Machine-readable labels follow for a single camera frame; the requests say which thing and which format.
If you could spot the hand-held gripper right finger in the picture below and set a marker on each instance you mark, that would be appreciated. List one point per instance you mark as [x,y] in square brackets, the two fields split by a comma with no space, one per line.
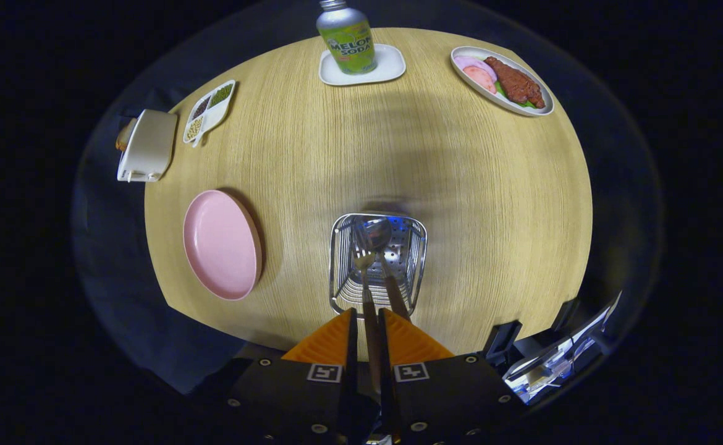
[454,395]

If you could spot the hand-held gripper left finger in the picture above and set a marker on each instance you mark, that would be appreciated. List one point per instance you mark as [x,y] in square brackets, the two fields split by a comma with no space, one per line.
[287,395]

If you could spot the pink round plate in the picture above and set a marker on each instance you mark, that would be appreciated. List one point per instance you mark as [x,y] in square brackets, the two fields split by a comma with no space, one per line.
[222,247]

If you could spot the pile of yellow beans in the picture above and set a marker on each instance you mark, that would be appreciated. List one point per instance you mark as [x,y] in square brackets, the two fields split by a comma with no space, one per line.
[194,128]

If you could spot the white toaster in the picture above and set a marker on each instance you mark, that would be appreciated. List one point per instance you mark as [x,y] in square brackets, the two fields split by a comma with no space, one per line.
[151,145]

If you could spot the white divided dish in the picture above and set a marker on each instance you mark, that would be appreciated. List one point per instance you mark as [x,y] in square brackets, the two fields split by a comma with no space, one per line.
[218,114]

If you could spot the pile of dark beans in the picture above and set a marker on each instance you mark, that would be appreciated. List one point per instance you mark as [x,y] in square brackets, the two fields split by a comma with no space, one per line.
[201,108]

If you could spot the white oval plate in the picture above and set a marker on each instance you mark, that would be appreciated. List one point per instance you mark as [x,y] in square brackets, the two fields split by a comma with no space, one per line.
[484,93]

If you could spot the toasted bread slice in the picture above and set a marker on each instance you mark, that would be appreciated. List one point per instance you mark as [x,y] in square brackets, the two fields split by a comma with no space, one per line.
[124,137]

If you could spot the green lettuce leaf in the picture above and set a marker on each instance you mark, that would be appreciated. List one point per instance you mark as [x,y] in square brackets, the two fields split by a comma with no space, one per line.
[501,93]

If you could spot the pile of green beans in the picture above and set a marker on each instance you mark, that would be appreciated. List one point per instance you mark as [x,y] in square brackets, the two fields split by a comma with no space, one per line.
[222,94]

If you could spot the deep pink ham slice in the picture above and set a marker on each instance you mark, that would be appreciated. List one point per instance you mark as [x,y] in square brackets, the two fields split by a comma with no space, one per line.
[479,79]

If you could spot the brown meat cutlet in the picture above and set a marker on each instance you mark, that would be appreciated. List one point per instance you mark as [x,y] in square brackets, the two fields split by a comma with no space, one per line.
[513,80]

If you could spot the small white rectangular tray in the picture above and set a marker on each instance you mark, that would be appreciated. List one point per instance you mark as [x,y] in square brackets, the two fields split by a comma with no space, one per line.
[392,68]

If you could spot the pale pink ham slice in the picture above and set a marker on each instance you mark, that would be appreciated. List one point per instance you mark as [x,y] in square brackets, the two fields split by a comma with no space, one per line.
[466,62]

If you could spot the green label soda bottle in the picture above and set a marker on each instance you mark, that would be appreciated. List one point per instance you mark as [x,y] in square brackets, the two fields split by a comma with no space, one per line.
[349,43]

